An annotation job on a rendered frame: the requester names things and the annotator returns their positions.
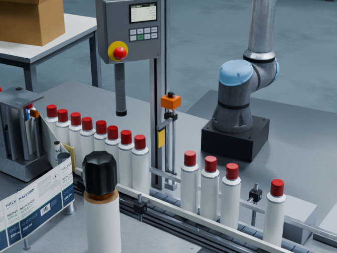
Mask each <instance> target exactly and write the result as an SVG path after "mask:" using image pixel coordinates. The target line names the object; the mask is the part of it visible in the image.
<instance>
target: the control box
mask: <svg viewBox="0 0 337 253"><path fill-rule="evenodd" d="M146 2H157V21H153V22H144V23H135V24H130V23H129V4H136V3H146ZM95 5H96V23H97V40H98V54H99V56H100V57H101V58H102V60H103V61H104V62H105V64H107V65H108V64H116V63H124V62H131V61H139V60H147V59H155V58H159V57H160V0H95ZM151 26H158V39H153V40H145V41H136V42H129V29H133V28H142V27H151ZM117 47H123V48H124V49H125V50H126V52H127V54H126V57H125V58H124V59H123V60H116V59H115V58H114V56H113V51H114V49H115V48H117Z"/></svg>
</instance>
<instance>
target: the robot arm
mask: <svg viewBox="0 0 337 253"><path fill-rule="evenodd" d="M276 2H277V0H252V6H251V18H250V30H249V42H248V49H246V50H245V51H244V53H243V60H239V59H238V60H230V61H227V62H225V63H224V64H223V65H222V66H221V68H220V73H219V88H218V104H217V106H216V109H215V111H214V113H213V116H212V126H213V127H214V128H216V129H217V130H219V131H222V132H226V133H243V132H246V131H248V130H250V129H251V128H252V126H253V118H252V114H251V110H250V106H249V105H250V94H251V93H253V92H255V91H257V90H259V89H261V88H264V87H267V86H269V85H270V84H271V83H273V82H274V81H275V80H276V79H277V77H278V74H279V64H278V63H277V60H276V58H275V53H274V52H273V51H272V40H273V31H274V21H275V11H276Z"/></svg>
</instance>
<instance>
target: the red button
mask: <svg viewBox="0 0 337 253"><path fill-rule="evenodd" d="M126 54H127V52H126V50H125V49H124V48H123V47H117V48H115V49H114V51H113V56H114V58H115V59H116V60H123V59H124V58H125V57H126Z"/></svg>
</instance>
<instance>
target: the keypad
mask: <svg viewBox="0 0 337 253"><path fill-rule="evenodd" d="M153 39H158V26H151V27H142V28H133V29H129V42H136V41H145V40H153Z"/></svg>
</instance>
